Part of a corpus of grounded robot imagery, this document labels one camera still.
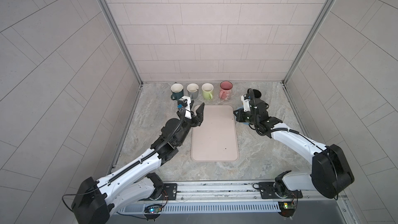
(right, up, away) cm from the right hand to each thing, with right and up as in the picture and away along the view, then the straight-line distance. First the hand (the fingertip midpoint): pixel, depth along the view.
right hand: (233, 111), depth 85 cm
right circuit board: (+21, -41, -17) cm, 49 cm away
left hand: (-17, +6, -17) cm, 25 cm away
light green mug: (-14, +13, +18) cm, 27 cm away
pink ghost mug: (-2, +15, +17) cm, 23 cm away
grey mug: (-24, +12, +17) cm, 32 cm away
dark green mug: (-34, +12, +16) cm, 40 cm away
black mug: (+18, +10, +14) cm, 25 cm away
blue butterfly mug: (+5, -5, -10) cm, 12 cm away
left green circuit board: (-38, -40, -21) cm, 58 cm away
